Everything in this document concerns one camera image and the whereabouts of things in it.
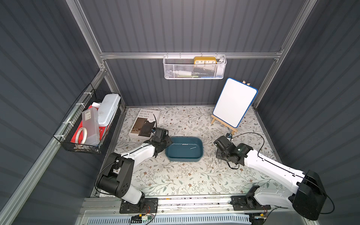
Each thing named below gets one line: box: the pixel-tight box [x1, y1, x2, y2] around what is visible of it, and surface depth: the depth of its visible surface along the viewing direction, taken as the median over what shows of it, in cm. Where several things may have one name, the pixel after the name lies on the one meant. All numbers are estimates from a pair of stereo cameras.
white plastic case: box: [97, 93, 121, 127], surface depth 75 cm
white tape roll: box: [75, 127, 88, 144], surface depth 65 cm
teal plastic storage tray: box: [165, 136, 204, 163], surface depth 95 cm
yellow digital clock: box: [193, 56, 218, 65], surface depth 89 cm
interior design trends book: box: [128, 108, 161, 139], surface depth 107 cm
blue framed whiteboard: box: [212, 77, 259, 128], surface depth 88 cm
